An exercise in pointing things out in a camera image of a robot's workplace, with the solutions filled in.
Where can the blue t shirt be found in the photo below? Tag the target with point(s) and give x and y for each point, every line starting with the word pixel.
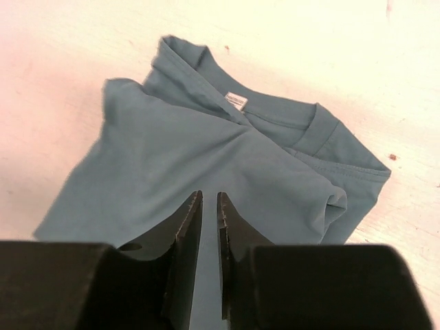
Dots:
pixel 291 169

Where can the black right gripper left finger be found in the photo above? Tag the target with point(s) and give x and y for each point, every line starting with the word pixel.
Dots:
pixel 165 258

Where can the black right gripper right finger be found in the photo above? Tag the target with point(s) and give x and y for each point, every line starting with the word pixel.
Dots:
pixel 236 238

